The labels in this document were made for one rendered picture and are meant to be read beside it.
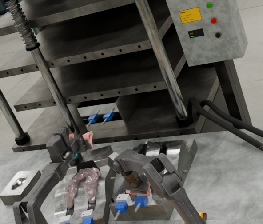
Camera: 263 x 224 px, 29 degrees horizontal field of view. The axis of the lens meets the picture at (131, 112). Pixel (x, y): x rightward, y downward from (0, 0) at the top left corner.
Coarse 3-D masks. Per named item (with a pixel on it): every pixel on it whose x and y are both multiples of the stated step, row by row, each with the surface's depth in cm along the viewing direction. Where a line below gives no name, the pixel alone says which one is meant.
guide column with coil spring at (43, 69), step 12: (12, 12) 274; (24, 24) 278; (24, 36) 280; (36, 48) 284; (36, 60) 287; (48, 72) 291; (48, 84) 294; (60, 96) 299; (60, 108) 302; (72, 120) 307; (72, 132) 309
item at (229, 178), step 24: (96, 144) 288; (120, 144) 278; (216, 144) 244; (240, 144) 237; (0, 168) 306; (24, 168) 295; (192, 168) 235; (216, 168) 228; (240, 168) 222; (0, 192) 281; (192, 192) 220; (216, 192) 214; (240, 192) 208; (0, 216) 259; (48, 216) 244; (216, 216) 201; (240, 216) 196
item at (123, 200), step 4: (120, 196) 216; (124, 196) 215; (128, 196) 215; (116, 200) 215; (120, 200) 214; (124, 200) 214; (128, 200) 215; (116, 204) 214; (120, 204) 213; (124, 204) 212; (116, 208) 212; (120, 208) 211; (124, 208) 212; (116, 212) 214; (120, 212) 213; (124, 212) 212; (116, 216) 209
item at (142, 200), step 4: (140, 196) 208; (144, 196) 207; (148, 196) 207; (136, 200) 205; (140, 200) 205; (144, 200) 204; (148, 200) 208; (136, 204) 206; (140, 204) 204; (144, 204) 204; (136, 208) 202
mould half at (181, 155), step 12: (180, 144) 231; (192, 144) 242; (168, 156) 228; (180, 156) 228; (192, 156) 240; (180, 168) 226; (120, 192) 223; (132, 204) 213; (156, 204) 207; (168, 204) 211; (120, 216) 219; (132, 216) 216; (144, 216) 214; (156, 216) 211; (168, 216) 209
